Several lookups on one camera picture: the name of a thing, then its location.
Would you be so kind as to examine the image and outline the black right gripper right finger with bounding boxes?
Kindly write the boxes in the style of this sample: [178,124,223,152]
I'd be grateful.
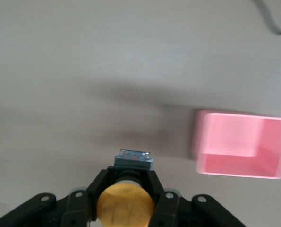
[144,169,247,227]

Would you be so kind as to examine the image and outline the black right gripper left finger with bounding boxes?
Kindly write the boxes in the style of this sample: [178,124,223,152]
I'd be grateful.
[0,166,115,227]

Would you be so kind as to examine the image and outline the yellow push button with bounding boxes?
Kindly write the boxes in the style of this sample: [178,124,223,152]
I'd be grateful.
[97,148,155,227]

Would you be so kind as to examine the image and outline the pink plastic bin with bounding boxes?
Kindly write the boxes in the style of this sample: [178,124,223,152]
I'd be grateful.
[192,109,281,180]

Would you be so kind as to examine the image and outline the black looped cable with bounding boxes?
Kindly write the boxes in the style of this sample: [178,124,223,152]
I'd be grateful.
[252,0,281,36]

